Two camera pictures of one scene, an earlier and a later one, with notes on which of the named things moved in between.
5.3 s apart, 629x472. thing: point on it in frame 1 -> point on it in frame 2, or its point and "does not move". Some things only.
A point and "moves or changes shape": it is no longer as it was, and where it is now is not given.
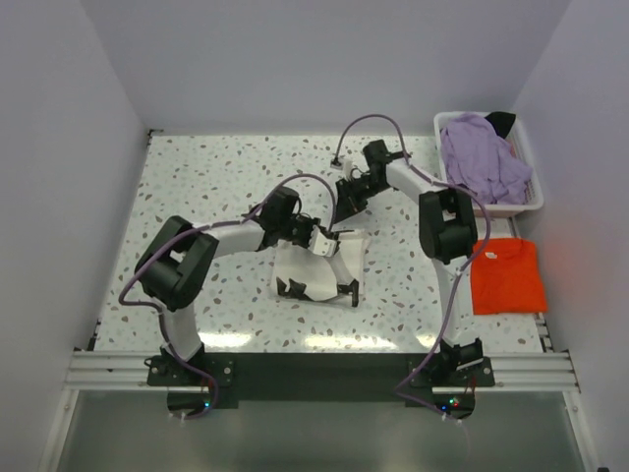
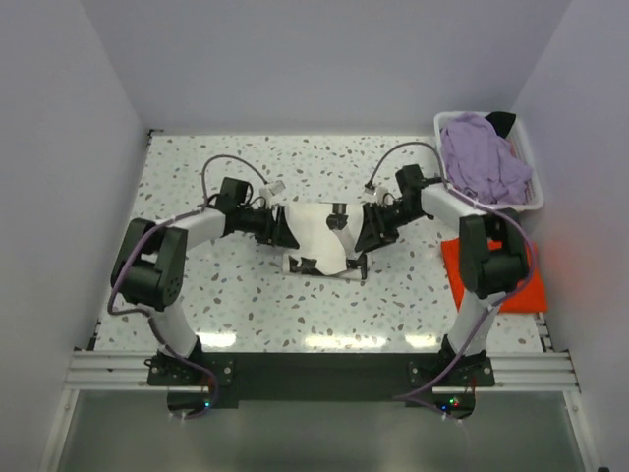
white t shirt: (321, 275) moves or changes shape
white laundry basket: (535, 198) does not move
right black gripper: (347, 204) -> (375, 231)
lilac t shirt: (477, 157) does not move
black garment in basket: (501, 122) does not move
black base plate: (199, 383) does not move
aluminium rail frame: (543, 370) does not move
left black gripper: (310, 224) -> (276, 232)
